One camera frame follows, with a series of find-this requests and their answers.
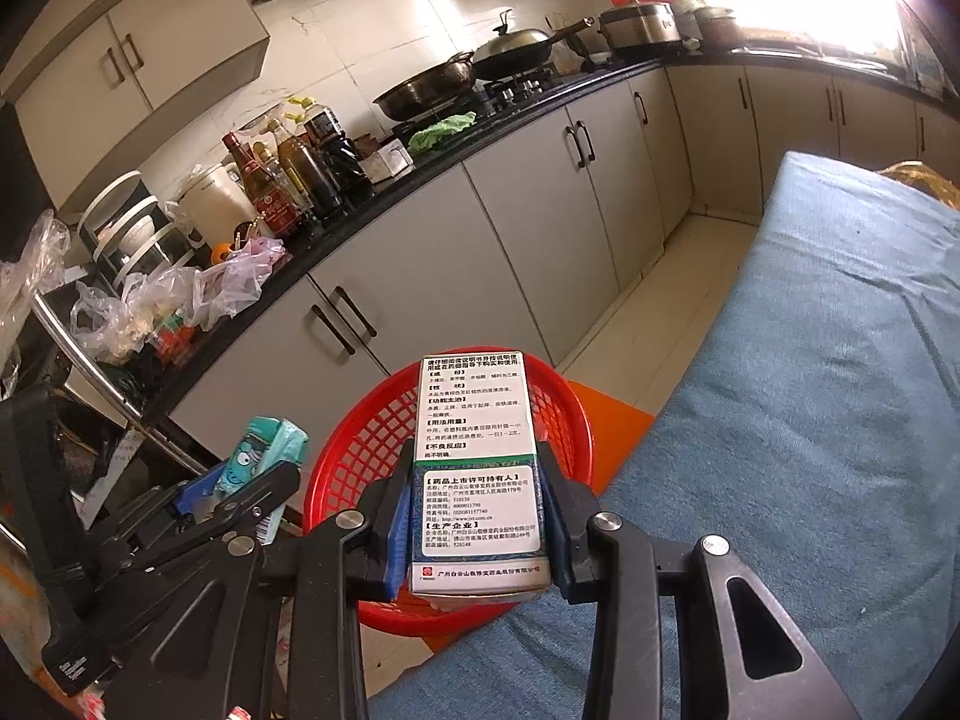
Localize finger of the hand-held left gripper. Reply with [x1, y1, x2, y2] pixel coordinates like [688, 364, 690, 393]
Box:
[90, 461, 302, 586]
[176, 469, 226, 520]

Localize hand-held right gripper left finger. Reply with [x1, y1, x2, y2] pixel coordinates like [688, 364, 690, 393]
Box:
[105, 476, 415, 720]

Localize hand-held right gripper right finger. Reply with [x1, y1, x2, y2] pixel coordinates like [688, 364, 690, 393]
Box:
[536, 448, 863, 720]

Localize teal tissue pack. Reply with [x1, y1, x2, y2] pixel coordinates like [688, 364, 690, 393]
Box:
[214, 416, 310, 541]

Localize red plastic basket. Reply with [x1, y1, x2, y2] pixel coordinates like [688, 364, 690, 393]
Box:
[304, 360, 593, 638]

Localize green and white medicine box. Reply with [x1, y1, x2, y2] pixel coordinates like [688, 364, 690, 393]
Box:
[409, 351, 554, 595]

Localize chrome metal tube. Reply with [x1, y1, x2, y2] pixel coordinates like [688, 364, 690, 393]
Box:
[30, 292, 211, 473]

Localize crumpled white plastic bags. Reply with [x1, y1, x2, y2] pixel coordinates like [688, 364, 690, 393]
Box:
[71, 270, 203, 361]

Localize pink plastic bag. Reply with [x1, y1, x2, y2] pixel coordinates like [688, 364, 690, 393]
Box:
[195, 236, 290, 331]

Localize clear plastic bag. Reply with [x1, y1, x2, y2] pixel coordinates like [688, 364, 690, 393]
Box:
[0, 210, 72, 391]

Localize group of condiment bottles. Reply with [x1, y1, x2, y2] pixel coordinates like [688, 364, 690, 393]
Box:
[221, 94, 372, 241]

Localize small box on counter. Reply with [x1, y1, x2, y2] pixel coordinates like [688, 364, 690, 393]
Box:
[358, 139, 415, 182]

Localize green leafy vegetable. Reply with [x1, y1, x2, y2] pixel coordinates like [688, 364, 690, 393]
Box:
[407, 111, 478, 155]

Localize gas stove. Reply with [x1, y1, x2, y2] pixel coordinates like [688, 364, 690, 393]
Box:
[476, 64, 563, 117]

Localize dark frying pan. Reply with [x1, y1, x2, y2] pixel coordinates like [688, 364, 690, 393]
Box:
[373, 52, 477, 122]

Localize black wok with lid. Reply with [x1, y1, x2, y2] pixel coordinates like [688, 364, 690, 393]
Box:
[471, 9, 593, 82]

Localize yellow plastic bag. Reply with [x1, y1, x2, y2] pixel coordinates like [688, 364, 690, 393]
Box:
[877, 161, 960, 211]

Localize brown pot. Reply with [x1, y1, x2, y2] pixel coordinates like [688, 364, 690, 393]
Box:
[694, 6, 743, 46]

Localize grey upper wall cabinets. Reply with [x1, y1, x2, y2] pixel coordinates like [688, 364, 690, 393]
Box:
[0, 0, 623, 128]

